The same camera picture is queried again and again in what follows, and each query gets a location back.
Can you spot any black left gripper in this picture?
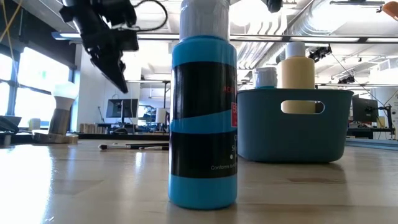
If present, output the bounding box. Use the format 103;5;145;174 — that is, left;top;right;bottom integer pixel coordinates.
58;0;140;94

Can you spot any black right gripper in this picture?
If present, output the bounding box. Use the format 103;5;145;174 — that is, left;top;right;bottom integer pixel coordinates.
262;0;284;13

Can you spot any blue-handled paintbrush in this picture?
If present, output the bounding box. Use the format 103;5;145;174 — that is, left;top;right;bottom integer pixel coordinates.
107;142;170;147

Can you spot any large yellow paint bottle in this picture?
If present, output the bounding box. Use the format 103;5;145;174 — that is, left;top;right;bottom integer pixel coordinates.
276;41;316;114

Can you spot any small teal paint bottle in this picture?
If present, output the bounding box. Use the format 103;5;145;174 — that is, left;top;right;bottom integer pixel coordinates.
254;66;279;90

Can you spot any small blue paint bottle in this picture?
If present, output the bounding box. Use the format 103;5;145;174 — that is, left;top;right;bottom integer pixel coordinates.
167;0;239;210

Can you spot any teal plastic bin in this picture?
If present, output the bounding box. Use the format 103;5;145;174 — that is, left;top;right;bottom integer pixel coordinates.
236;88;354;164

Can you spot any black computer monitor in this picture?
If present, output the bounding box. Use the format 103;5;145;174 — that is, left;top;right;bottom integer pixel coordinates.
352;94;379;123
106;98;139;125

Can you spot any wooden slat rack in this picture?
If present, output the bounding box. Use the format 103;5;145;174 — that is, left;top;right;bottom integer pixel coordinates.
79;123;105;134

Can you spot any white background cup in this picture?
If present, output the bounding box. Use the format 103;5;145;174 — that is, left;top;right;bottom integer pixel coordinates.
155;108;169;124

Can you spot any black ceiling spotlight cluster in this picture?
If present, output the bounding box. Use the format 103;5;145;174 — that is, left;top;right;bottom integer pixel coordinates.
337;74;356;85
305;45;333;64

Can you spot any black paintbrush silver ferrule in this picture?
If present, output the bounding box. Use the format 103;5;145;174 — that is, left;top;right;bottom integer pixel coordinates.
98;144;170;151

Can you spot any black ceiling fixture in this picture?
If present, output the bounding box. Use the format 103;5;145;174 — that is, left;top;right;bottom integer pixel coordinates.
329;0;386;14

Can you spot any small white container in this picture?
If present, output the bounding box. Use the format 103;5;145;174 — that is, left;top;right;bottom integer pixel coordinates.
28;118;42;131

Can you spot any black background desk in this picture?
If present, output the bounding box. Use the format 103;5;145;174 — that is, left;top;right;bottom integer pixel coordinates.
346;126;396;140

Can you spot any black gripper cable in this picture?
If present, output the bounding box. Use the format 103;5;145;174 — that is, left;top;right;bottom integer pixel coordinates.
132;0;169;32

